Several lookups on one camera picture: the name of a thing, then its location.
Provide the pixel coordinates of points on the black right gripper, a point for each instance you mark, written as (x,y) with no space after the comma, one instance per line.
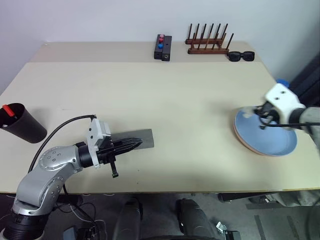
(268,112)

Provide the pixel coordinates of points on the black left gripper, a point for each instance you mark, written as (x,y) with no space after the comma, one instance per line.
(107,152)

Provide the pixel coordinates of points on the blue plate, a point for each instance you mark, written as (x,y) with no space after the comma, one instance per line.
(265,140)

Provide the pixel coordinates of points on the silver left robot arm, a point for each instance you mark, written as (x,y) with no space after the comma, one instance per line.
(50,165)

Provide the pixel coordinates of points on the black plastic cup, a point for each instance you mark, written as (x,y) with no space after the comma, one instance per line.
(25,127)

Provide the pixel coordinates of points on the pink plate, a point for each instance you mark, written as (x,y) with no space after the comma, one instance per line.
(246,147)

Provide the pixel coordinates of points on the blue plastic object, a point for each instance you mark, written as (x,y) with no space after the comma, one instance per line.
(282,82)

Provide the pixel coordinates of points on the black sunglasses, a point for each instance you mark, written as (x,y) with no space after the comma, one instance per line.
(236,56)

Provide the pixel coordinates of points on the dark rounded shape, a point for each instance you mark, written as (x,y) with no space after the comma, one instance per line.
(130,220)
(192,220)

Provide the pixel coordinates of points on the brown wooden dish rack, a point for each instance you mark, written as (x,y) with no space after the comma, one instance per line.
(207,49)

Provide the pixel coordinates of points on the black floor device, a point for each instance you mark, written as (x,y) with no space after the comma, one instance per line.
(91,232)

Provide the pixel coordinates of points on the black button box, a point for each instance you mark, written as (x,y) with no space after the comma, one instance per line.
(162,50)

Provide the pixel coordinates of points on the red marker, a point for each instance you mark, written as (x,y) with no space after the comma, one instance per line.
(8,110)

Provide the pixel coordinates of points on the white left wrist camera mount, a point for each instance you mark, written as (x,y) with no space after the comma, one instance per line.
(96,132)

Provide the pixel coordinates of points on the black table frame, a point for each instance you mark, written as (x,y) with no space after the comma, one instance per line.
(245,197)

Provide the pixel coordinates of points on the metal caster bracket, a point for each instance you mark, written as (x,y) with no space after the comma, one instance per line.
(226,228)

